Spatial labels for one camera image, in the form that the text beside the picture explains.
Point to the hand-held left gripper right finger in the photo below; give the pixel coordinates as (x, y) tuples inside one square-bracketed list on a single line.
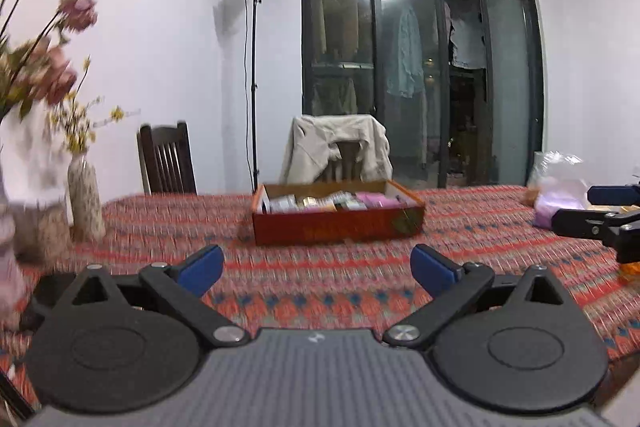
[(432, 269)]

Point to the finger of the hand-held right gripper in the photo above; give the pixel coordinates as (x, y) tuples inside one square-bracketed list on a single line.
[(580, 222), (615, 195)]

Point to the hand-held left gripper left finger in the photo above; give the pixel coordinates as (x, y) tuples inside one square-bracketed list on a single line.
[(202, 267)]

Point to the red cardboard box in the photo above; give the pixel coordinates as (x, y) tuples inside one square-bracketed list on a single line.
[(330, 227)]

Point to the row of sorted snacks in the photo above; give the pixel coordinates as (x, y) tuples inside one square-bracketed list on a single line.
[(335, 202)]

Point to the clear plastic bag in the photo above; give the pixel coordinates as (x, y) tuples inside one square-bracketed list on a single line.
[(557, 167)]

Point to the dark wooden chair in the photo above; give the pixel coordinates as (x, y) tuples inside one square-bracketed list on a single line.
[(167, 162), (347, 159)]

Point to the small floral vase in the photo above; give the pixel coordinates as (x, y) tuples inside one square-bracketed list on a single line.
[(86, 202)]

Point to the black smartphone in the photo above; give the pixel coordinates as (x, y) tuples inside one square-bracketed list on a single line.
[(47, 294)]

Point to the sliding glass door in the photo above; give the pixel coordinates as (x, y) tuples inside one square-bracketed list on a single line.
[(505, 82)]

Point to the beige jacket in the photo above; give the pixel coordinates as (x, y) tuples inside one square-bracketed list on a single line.
[(310, 147)]

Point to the glass jar with white lid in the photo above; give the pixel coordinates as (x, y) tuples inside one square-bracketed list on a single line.
[(45, 229)]

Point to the yellow flower sprigs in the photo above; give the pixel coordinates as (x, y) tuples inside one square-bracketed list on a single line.
[(75, 127)]

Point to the floor lamp on stand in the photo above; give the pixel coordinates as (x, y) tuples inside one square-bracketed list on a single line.
[(255, 82)]

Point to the large pink textured vase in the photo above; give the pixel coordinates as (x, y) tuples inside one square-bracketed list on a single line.
[(9, 257)]

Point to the white hanging garment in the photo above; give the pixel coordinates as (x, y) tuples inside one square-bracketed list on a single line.
[(467, 39)]

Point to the light blue hanging shirt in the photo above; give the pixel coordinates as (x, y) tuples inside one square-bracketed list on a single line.
[(404, 52)]

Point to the dried pink flowers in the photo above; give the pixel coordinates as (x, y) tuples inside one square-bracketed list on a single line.
[(50, 72)]

